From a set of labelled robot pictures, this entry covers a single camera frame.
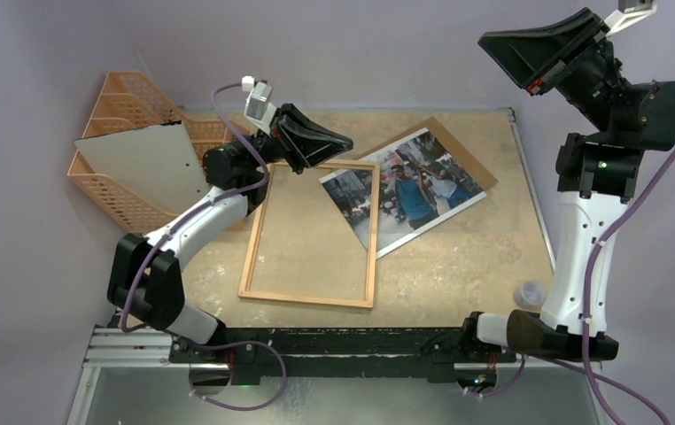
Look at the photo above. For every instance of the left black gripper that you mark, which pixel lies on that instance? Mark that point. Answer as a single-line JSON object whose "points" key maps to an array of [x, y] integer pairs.
{"points": [[300, 141]]}

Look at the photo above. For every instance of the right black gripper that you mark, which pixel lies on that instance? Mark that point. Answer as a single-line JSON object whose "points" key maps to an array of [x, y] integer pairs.
{"points": [[572, 58]]}

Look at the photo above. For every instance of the wooden picture frame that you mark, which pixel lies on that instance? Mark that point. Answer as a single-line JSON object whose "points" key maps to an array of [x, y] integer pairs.
{"points": [[244, 290]]}

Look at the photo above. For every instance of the brown frame backing board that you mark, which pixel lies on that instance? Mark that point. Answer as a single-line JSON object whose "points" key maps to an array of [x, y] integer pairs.
{"points": [[469, 163]]}

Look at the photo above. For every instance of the street scene photo print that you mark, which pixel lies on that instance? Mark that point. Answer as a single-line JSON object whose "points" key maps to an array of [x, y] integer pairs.
{"points": [[421, 184]]}

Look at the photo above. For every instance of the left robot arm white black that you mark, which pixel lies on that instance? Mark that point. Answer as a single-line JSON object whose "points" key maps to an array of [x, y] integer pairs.
{"points": [[146, 275]]}

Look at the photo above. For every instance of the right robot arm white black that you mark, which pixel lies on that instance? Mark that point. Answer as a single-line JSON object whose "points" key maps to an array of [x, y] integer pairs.
{"points": [[597, 173]]}

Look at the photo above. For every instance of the white board in organizer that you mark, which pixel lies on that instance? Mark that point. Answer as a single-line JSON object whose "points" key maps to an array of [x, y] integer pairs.
{"points": [[157, 163]]}

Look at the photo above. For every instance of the orange plastic file organizer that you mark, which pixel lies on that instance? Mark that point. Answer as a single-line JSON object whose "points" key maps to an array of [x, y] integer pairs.
{"points": [[130, 100]]}

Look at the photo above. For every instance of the small clear plastic cup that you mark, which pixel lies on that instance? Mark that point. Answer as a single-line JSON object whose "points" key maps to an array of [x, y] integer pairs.
{"points": [[530, 295]]}

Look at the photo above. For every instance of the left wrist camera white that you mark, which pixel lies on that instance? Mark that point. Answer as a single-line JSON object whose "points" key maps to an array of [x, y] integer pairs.
{"points": [[258, 109]]}

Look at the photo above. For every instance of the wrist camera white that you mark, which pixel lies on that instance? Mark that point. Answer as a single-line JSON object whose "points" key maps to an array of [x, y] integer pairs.
{"points": [[628, 13], [258, 109]]}

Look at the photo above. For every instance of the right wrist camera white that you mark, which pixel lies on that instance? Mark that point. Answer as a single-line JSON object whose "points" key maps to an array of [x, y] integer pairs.
{"points": [[628, 13]]}

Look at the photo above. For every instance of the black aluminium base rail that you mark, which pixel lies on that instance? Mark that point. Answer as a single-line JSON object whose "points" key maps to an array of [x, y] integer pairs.
{"points": [[436, 355]]}

